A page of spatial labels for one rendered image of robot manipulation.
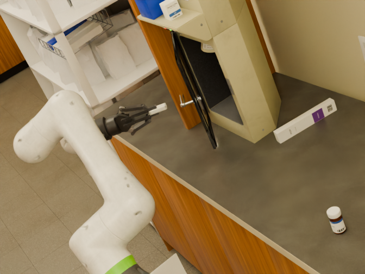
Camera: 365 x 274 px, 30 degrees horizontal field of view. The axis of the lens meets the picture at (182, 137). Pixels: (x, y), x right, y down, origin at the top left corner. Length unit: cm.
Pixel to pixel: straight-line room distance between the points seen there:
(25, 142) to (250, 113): 87
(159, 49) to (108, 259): 107
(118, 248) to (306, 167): 78
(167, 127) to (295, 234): 104
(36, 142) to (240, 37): 83
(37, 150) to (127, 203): 40
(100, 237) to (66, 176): 312
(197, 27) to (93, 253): 88
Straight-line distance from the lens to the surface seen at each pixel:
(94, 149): 204
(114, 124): 259
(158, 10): 252
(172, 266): 193
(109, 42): 369
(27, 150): 219
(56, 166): 528
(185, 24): 237
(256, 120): 262
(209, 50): 256
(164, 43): 276
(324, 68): 282
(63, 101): 213
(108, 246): 198
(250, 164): 253
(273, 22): 295
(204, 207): 271
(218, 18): 243
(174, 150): 281
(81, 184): 489
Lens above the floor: 233
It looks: 29 degrees down
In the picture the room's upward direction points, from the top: 25 degrees counter-clockwise
